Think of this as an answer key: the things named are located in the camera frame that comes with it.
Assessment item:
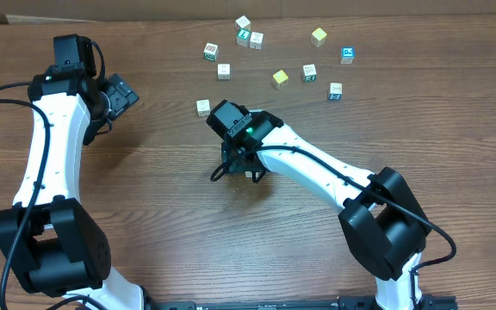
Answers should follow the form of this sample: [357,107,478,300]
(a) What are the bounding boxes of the red sided wooden block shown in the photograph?
[217,64,231,80]

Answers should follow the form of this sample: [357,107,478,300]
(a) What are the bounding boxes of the patterned top wooden block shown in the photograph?
[302,64,317,83]

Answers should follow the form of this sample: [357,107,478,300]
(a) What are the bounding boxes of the yellow sided wooden block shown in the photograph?
[328,83,343,101]

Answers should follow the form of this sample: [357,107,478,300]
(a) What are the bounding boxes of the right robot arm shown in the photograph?
[207,102,432,309]

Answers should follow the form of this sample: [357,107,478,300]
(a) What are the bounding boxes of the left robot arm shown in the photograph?
[0,65,151,309]

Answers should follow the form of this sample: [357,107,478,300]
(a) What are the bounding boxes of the far left wooden block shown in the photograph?
[196,99,211,117]

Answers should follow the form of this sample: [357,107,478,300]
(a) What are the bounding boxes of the yellow top central block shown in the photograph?
[272,70,289,90]

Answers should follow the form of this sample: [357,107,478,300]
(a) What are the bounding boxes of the green edged wooden block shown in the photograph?
[203,42,219,61]

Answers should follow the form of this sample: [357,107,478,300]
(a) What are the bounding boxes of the wooden block beside teal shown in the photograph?
[249,32,264,50]

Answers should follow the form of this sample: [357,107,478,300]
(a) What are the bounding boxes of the teal letter wooden block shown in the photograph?
[236,28,251,47]

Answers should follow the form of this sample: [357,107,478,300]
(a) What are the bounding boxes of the plain top wooden block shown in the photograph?
[235,15,251,32]

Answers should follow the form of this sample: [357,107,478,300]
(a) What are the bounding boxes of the yellow top far block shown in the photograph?
[310,28,327,47]

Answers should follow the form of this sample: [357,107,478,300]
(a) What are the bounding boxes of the blue letter P block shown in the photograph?
[340,46,355,65]

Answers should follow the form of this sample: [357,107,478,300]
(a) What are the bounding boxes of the cardboard back wall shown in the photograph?
[0,0,496,22]

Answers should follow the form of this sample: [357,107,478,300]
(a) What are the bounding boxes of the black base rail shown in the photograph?
[144,294,460,310]

